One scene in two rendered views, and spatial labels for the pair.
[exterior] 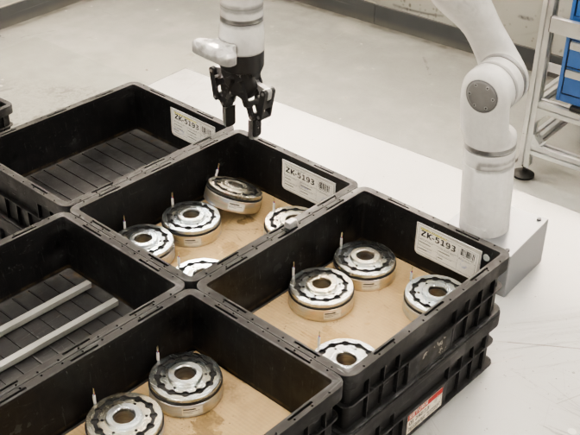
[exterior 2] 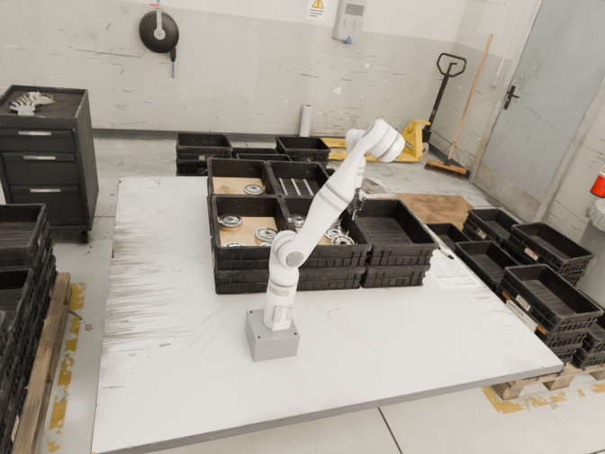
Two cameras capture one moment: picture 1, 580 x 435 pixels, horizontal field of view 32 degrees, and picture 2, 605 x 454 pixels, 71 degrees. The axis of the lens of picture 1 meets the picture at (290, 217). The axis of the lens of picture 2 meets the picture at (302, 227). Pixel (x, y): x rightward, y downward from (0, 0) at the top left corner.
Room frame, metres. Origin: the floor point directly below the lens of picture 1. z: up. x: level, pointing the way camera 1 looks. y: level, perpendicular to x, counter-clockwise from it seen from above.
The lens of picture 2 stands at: (2.13, -1.27, 1.81)
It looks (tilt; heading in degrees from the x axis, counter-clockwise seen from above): 31 degrees down; 120
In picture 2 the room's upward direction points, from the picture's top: 10 degrees clockwise
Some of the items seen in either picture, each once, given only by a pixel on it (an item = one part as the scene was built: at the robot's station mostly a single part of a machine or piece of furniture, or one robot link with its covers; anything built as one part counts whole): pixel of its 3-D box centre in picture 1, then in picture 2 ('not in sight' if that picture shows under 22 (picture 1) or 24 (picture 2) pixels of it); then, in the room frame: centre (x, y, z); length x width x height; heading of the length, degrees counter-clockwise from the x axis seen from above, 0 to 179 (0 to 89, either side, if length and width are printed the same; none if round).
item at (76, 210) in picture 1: (217, 202); (322, 222); (1.43, 0.12, 0.92); 0.40 x 0.30 x 0.02; 138
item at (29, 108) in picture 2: not in sight; (23, 108); (-0.54, -0.09, 0.88); 0.25 x 0.19 x 0.03; 142
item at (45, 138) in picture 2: not in sight; (53, 167); (-0.58, 0.04, 0.45); 0.60 x 0.45 x 0.90; 142
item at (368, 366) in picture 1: (356, 274); (252, 222); (1.23, -0.10, 0.92); 0.40 x 0.30 x 0.02; 138
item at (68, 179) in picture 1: (106, 167); (384, 231); (1.63, 0.34, 0.87); 0.40 x 0.30 x 0.11; 138
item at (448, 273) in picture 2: not in sight; (445, 266); (1.89, 0.56, 0.70); 0.33 x 0.23 x 0.01; 142
